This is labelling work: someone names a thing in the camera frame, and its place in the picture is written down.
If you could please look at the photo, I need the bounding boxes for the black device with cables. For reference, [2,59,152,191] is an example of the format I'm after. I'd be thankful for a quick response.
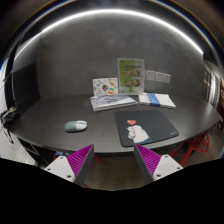
[0,107,19,129]

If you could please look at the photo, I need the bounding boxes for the white and blue booklet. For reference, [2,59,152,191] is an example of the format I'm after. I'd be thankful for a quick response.
[139,93,176,108]

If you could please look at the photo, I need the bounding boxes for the green food poster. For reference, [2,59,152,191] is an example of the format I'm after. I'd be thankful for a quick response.
[118,58,145,95]

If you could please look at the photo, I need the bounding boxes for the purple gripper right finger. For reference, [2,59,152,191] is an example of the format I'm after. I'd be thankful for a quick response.
[134,144,182,184]

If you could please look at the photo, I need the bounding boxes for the white card with stickers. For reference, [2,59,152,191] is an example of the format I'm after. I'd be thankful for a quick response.
[93,78,118,96]

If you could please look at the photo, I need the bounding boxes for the curved ceiling light strip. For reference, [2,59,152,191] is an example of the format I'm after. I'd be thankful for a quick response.
[15,9,203,64]

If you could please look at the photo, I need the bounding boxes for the red chair frame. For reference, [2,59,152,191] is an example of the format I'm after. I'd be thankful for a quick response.
[170,133,210,167]

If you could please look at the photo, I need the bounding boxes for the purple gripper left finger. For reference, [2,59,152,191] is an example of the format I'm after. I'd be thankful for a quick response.
[45,144,94,186]

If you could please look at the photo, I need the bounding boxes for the black mouse pad with heart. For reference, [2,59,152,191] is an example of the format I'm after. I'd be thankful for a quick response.
[114,110,179,147]

